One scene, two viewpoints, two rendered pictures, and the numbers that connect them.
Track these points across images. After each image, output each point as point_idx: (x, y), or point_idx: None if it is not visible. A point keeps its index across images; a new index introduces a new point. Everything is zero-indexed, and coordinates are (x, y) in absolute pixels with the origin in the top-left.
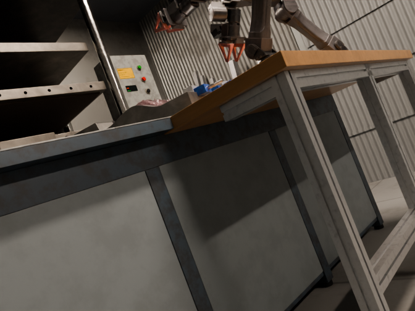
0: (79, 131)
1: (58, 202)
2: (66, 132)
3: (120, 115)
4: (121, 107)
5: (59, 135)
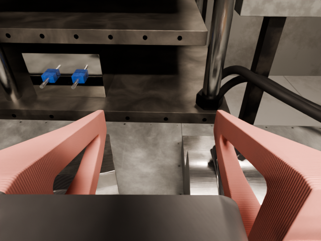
0: (132, 31)
1: None
2: (111, 30)
3: (210, 24)
4: (215, 14)
5: (100, 32)
